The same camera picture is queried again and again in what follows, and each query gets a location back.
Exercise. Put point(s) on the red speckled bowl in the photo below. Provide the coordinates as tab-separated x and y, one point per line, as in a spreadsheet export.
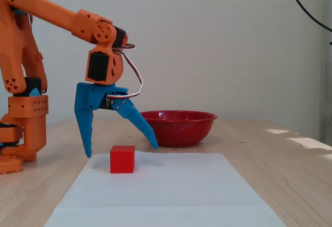
181	131

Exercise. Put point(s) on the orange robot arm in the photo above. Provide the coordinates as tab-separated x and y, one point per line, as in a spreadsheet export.
52	9

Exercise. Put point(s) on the white paper sheet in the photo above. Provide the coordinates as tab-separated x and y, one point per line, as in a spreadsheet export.
166	196

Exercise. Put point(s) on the red cube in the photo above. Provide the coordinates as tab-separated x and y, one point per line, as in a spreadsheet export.
122	159

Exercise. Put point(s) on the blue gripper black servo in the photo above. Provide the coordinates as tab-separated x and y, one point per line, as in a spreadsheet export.
96	95

